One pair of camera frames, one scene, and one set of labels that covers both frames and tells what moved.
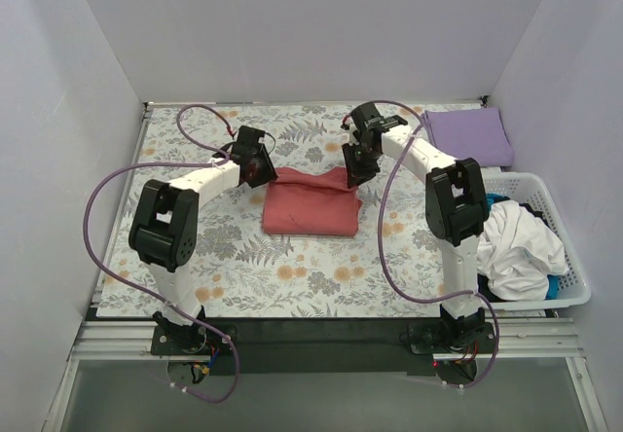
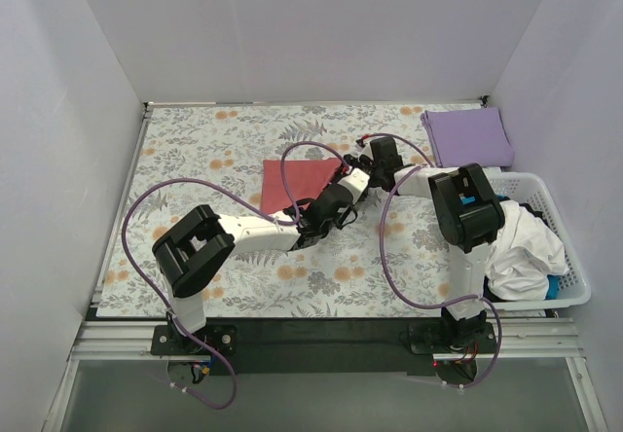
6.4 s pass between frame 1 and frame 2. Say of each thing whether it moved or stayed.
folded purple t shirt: stayed
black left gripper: moved
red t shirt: moved
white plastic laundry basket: stayed
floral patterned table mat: stayed
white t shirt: stayed
